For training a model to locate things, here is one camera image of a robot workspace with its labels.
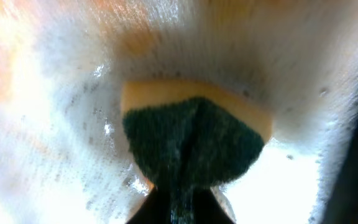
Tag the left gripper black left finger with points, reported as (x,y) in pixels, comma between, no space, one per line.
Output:
(154,210)

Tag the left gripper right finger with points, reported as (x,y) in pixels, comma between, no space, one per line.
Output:
(207,210)

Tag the green yellow sponge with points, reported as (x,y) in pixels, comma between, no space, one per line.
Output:
(186,135)

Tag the rectangular soapy metal tray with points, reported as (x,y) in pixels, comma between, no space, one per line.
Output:
(63,154)

